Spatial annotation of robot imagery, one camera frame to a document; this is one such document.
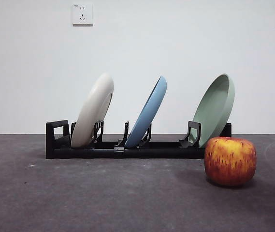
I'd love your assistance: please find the pale cream yellow plate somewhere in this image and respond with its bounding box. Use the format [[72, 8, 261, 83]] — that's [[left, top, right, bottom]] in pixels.
[[70, 72, 115, 148]]

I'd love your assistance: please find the red and yellow apple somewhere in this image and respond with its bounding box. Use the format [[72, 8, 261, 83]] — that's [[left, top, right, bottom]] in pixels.
[[204, 136, 257, 187]]

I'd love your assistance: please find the blue plate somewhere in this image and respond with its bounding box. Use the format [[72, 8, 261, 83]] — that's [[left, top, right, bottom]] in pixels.
[[124, 75, 168, 148]]

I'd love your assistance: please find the black plastic plate rack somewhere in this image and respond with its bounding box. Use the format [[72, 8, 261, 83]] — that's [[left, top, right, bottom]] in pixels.
[[45, 119, 232, 160]]

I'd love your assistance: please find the green plate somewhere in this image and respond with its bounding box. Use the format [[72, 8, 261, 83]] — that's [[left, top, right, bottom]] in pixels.
[[191, 73, 236, 149]]

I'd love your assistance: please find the white wall socket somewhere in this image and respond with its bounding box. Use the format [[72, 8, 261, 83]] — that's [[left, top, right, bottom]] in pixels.
[[72, 2, 94, 27]]

